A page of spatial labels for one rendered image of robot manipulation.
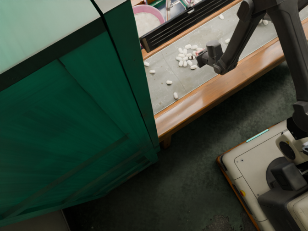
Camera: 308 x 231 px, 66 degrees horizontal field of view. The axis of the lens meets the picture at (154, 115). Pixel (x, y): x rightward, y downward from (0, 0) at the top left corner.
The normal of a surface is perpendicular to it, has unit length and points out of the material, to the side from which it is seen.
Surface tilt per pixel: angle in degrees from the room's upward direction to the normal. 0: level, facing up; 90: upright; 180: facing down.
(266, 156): 0
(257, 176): 0
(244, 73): 0
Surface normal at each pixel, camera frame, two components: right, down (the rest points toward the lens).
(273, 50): -0.05, -0.25
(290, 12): 0.24, 0.15
